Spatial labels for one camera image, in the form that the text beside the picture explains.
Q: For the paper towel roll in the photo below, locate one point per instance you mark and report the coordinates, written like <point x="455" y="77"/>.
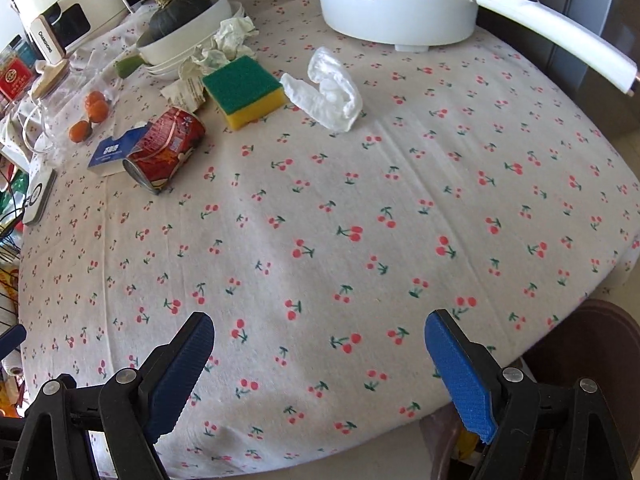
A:
<point x="10" y="367"/>

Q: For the red tin can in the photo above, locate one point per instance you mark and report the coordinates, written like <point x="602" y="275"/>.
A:
<point x="167" y="142"/>

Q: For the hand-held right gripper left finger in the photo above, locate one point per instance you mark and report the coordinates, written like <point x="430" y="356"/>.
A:
<point x="175" y="385"/>

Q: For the tangerine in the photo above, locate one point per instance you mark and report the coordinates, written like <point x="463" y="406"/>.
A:
<point x="94" y="97"/>
<point x="99" y="111"/>
<point x="80" y="131"/>

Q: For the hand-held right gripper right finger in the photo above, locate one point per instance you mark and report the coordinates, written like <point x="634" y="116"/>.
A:
<point x="460" y="375"/>

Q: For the green and yellow sponge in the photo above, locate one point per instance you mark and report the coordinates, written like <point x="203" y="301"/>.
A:
<point x="242" y="85"/>

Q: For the white printed wrapper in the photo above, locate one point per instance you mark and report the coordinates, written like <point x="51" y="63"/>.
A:
<point x="192" y="90"/>

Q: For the white round-dial device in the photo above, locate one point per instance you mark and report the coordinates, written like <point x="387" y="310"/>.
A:
<point x="40" y="195"/>

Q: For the small blue and white box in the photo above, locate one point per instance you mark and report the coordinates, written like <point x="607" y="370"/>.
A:
<point x="107" y="152"/>

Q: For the white tissue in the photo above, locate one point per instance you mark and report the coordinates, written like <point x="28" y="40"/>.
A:
<point x="325" y="95"/>

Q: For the cherry print tablecloth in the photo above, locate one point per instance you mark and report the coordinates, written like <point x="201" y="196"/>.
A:
<point x="350" y="210"/>

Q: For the white electric pot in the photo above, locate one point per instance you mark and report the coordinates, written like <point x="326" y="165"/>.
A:
<point x="400" y="5"/>

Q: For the glass jar with wooden lid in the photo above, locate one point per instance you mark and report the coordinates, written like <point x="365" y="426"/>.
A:
<point x="50" y="77"/>

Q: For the small green vegetable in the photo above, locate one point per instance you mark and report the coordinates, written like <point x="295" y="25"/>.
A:
<point x="127" y="66"/>

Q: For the dark green pumpkin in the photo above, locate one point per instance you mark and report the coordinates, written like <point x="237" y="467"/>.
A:
<point x="180" y="12"/>

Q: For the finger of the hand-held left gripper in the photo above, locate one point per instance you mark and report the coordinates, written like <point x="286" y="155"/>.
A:
<point x="12" y="339"/>

